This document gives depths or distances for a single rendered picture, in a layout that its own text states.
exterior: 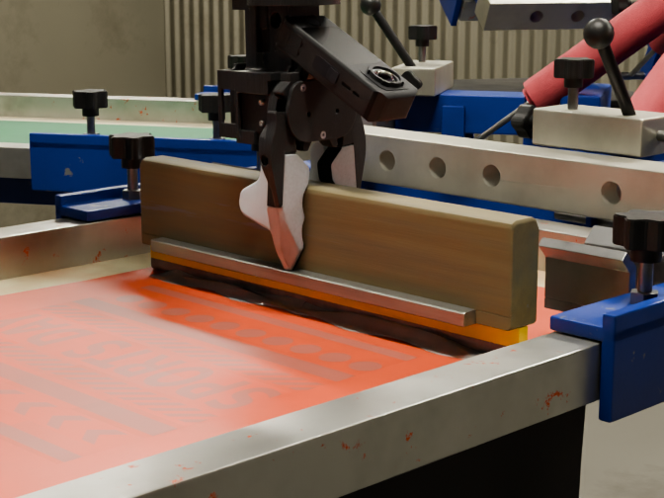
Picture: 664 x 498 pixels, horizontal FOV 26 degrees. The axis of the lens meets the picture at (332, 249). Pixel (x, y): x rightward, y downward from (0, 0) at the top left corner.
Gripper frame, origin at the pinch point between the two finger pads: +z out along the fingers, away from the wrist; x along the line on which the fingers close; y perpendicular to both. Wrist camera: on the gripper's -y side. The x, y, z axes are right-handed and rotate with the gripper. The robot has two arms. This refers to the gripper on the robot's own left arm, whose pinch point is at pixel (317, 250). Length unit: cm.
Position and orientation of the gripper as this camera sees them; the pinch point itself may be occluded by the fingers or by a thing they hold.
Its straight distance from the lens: 111.1
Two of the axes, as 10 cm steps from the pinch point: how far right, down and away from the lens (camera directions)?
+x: -7.1, 1.5, -6.9
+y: -7.0, -1.3, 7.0
